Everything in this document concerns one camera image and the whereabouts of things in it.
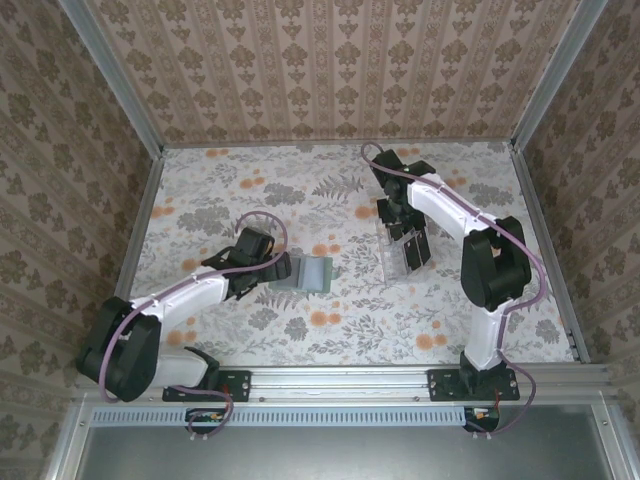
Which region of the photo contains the green card holder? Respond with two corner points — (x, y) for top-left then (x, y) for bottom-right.
(269, 254), (342, 295)

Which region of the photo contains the clear acrylic card rack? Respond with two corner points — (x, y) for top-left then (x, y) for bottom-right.
(375, 197), (435, 282)

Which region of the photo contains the grey metal panel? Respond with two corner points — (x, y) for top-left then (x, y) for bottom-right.
(47, 404), (640, 480)

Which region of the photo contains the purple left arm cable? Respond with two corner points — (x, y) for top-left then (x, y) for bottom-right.
(99, 212), (289, 442)

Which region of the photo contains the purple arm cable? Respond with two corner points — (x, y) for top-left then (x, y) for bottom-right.
(99, 212), (289, 442)
(361, 142), (546, 442)

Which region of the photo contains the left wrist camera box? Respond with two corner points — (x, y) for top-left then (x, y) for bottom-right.
(234, 227), (276, 259)

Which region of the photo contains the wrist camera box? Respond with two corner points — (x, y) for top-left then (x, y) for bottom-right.
(234, 227), (276, 259)
(372, 149), (405, 177)

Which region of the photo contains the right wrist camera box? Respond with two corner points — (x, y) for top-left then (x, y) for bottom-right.
(372, 149), (405, 177)

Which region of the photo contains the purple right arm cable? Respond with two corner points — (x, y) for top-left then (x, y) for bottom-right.
(361, 142), (546, 442)

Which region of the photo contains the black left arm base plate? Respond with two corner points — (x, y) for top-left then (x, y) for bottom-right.
(162, 369), (251, 403)

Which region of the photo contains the aluminium side rail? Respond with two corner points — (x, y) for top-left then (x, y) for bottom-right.
(93, 147), (166, 369)
(509, 143), (591, 364)

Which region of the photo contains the aluminium mounting rail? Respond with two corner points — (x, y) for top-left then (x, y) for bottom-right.
(74, 364), (615, 402)

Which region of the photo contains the grey slotted cable duct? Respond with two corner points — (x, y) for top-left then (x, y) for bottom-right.
(92, 405), (474, 428)

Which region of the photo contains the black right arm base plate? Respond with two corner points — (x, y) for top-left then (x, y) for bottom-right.
(428, 368), (521, 403)

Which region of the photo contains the aluminium frame post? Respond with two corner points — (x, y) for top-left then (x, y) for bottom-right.
(509, 0), (612, 151)
(56, 0), (166, 157)

